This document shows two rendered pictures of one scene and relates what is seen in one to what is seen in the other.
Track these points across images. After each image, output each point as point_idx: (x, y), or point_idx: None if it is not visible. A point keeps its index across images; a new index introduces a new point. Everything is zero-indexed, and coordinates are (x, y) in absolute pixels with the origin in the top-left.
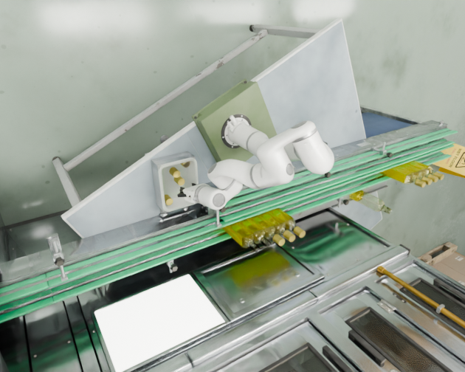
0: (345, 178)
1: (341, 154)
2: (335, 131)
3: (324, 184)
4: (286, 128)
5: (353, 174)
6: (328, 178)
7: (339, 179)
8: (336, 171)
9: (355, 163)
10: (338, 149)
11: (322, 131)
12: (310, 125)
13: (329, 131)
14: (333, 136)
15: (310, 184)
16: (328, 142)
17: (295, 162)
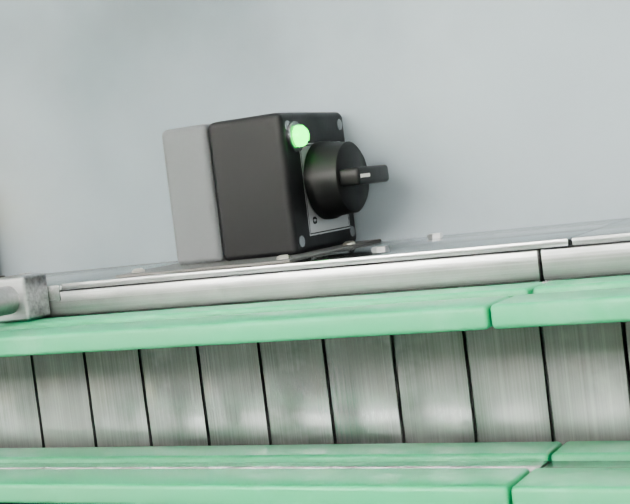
0: (244, 483)
1: (425, 248)
2: (565, 49)
3: (35, 473)
4: (43, 7)
5: (408, 473)
6: (174, 458)
7: (197, 476)
8: (82, 350)
9: (349, 312)
10: (547, 229)
11: (401, 50)
12: None
13: (484, 46)
14: (560, 111)
15: None
16: (492, 160)
17: (55, 276)
